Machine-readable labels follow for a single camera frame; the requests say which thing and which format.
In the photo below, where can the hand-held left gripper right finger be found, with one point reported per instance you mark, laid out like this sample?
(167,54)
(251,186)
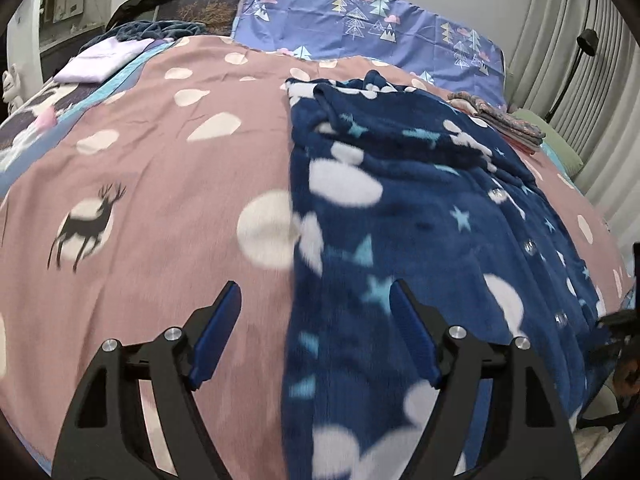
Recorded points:
(412,330)

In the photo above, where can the teal fleece blanket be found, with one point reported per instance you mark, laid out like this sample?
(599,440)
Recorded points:
(150,30)

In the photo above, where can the dark tree-print pillow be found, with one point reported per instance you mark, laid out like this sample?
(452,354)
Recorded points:
(210,10)

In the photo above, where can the grey curtain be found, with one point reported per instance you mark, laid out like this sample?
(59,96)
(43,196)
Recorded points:
(600,135)

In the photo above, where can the blue tree-print pillow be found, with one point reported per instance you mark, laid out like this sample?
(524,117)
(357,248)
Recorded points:
(320,15)

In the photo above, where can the black floor lamp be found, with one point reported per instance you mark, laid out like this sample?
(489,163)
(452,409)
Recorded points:
(587,40)

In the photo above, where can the lilac folded cloth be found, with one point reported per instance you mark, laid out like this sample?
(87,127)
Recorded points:
(95,62)

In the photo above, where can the white plush toy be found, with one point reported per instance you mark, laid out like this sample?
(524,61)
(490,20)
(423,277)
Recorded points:
(11,87)

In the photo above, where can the pink dotted duvet cover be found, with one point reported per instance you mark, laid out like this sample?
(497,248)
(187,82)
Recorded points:
(175,185)

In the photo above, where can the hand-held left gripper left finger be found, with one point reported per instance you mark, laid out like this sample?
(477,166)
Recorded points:
(220,330)

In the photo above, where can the green pillow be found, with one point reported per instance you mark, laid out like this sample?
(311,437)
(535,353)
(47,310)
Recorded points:
(555,145)

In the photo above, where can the stack of folded clothes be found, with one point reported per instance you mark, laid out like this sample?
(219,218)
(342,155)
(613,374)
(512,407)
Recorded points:
(500,115)

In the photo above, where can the black cloth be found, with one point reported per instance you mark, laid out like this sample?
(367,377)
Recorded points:
(145,2)

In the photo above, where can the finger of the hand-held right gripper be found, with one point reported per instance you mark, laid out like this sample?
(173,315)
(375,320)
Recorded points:
(622,321)

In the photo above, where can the navy fleece star-print garment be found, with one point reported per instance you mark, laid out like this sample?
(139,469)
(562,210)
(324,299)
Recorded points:
(400,210)

